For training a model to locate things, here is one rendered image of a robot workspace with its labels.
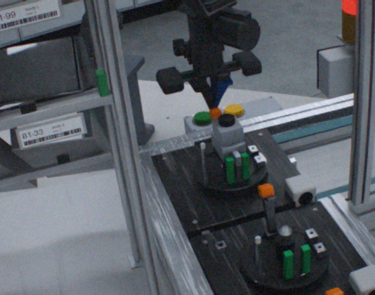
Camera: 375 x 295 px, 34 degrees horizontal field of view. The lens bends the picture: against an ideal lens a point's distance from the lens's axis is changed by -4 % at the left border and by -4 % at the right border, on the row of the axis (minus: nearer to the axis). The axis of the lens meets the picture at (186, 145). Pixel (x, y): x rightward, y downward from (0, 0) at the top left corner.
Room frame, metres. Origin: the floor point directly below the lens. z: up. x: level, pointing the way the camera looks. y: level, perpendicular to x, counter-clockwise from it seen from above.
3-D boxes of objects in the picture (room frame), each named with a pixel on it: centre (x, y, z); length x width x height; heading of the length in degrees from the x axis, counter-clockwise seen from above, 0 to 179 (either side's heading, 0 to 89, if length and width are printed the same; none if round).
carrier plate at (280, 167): (0.95, -0.07, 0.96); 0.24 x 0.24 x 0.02; 13
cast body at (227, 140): (0.94, -0.08, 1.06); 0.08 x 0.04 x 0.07; 13
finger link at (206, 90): (1.03, -0.04, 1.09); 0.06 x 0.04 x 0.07; 13
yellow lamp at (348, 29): (0.88, -0.29, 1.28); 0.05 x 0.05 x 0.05
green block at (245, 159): (0.91, -0.10, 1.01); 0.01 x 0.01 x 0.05; 13
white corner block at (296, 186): (0.88, -0.19, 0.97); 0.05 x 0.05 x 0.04; 13
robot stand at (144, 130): (1.27, 0.16, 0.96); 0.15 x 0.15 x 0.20; 66
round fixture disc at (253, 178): (0.95, -0.07, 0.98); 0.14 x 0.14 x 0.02
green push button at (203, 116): (1.16, -0.04, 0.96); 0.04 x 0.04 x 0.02
